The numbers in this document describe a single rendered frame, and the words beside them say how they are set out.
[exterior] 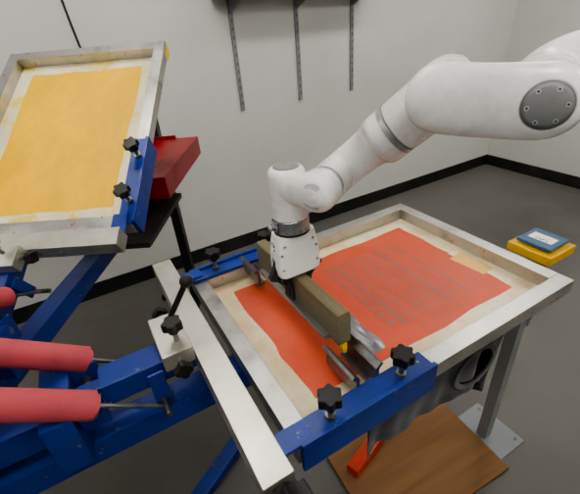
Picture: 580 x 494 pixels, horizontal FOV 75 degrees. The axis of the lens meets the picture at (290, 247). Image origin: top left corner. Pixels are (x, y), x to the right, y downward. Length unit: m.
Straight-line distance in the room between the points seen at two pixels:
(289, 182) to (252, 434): 0.42
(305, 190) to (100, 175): 0.79
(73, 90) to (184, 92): 1.19
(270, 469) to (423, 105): 0.53
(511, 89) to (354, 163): 0.33
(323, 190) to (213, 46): 2.20
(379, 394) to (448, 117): 0.46
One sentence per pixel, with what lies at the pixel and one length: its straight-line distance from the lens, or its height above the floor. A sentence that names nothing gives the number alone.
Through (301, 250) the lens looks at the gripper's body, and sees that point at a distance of 0.78.
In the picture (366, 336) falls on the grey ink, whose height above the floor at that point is 0.96.
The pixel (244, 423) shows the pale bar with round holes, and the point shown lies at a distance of 0.66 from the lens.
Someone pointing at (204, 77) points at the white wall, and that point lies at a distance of 2.76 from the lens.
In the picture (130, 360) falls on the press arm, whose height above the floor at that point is 1.04.
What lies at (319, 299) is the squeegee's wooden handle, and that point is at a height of 1.11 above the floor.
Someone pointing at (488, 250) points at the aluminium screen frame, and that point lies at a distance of 1.20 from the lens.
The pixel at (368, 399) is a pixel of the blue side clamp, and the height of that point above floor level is 1.00.
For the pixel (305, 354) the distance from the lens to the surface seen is 0.86.
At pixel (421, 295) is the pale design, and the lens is 1.03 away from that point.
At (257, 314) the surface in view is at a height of 0.96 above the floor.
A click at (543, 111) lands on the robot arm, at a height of 1.48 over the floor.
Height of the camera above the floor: 1.58
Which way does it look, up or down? 31 degrees down
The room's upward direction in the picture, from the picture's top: 5 degrees counter-clockwise
